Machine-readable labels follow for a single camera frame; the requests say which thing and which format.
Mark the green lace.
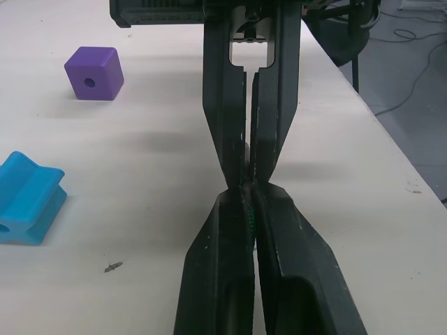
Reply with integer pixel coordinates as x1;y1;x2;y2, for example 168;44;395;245
243;142;260;253

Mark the black chair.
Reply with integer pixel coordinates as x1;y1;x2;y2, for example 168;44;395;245
302;0;382;94

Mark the purple cube block with hole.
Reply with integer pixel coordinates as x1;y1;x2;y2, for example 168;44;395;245
64;46;126;102

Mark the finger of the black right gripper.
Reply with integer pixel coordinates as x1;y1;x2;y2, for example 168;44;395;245
249;0;302;188
201;0;247;192

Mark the thin black floor cable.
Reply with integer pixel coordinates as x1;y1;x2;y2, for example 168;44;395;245
374;29;447;117

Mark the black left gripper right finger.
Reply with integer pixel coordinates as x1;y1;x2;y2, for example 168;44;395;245
251;184;369;335

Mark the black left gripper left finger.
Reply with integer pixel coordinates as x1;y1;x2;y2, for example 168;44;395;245
172;190;257;335

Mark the blue star block with hole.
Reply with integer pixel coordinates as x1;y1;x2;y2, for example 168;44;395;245
0;151;68;246

